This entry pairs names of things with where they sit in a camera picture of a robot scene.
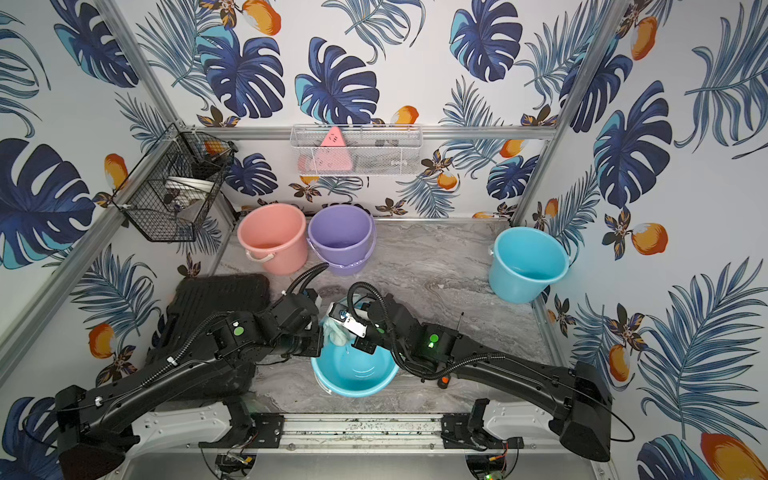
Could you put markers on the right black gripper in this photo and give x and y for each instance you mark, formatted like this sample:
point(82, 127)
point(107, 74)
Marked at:
point(363, 345)

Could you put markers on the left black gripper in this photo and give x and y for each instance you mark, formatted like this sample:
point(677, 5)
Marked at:
point(315, 343)

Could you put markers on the mint green microfiber cloth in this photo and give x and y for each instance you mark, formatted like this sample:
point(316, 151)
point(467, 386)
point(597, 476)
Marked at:
point(335, 334)

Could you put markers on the teal bucket with white handle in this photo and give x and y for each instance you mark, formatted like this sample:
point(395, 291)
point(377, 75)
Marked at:
point(351, 372)

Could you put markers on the pink plastic bucket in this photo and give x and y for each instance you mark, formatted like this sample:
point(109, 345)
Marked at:
point(274, 237)

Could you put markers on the purple plastic bucket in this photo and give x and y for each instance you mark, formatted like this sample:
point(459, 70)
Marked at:
point(344, 237)

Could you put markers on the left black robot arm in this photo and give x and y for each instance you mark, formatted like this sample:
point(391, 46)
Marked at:
point(95, 426)

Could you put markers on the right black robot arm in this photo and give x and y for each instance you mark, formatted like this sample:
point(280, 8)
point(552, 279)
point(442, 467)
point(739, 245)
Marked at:
point(577, 398)

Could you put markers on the black ribbed case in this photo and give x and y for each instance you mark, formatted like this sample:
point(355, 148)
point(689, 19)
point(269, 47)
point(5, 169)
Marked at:
point(194, 300)

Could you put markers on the pink triangular sponge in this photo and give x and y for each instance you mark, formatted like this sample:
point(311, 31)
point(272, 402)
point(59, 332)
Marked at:
point(331, 156)

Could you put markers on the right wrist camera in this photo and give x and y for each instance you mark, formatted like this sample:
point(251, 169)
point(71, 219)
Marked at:
point(343, 316)

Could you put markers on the orange handled screwdriver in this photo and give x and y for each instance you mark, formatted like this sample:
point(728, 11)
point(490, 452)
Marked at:
point(444, 381)

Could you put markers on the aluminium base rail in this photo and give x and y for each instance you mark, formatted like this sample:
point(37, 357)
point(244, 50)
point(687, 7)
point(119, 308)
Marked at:
point(487, 429)

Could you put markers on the black wire basket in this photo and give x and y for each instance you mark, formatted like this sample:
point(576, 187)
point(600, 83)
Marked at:
point(168, 196)

